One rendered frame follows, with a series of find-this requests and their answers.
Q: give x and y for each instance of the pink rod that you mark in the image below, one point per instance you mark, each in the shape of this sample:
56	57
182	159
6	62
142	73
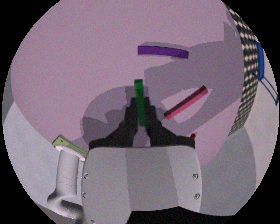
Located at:
186	102

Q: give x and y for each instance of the green rod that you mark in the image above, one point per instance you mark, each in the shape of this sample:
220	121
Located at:
139	92

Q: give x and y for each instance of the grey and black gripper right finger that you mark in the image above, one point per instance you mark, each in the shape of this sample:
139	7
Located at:
160	135

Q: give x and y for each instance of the purple rod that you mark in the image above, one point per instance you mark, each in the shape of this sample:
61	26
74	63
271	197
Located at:
157	50

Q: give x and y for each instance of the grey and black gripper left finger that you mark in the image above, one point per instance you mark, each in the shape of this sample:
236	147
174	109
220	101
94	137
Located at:
128	127

